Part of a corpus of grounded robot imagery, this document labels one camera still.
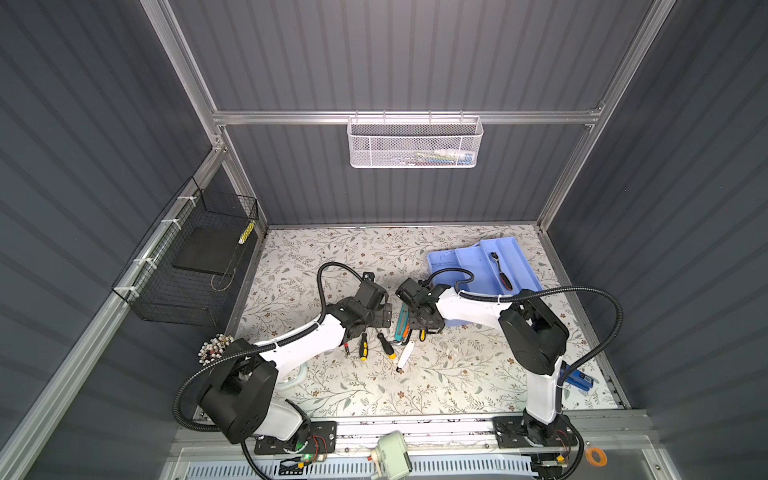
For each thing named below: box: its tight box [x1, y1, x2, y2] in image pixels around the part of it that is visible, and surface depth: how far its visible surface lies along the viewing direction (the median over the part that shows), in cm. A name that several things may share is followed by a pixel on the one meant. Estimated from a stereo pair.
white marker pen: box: [396, 341, 415, 375], surface depth 88 cm
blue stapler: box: [559, 360, 594, 391], surface depth 81 cm
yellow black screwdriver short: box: [359, 333, 369, 362], surface depth 88 cm
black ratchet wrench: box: [491, 252, 513, 291], surface depth 93 cm
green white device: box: [371, 430, 413, 480], surface depth 68 cm
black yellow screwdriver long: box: [377, 332, 397, 360], surface depth 90 cm
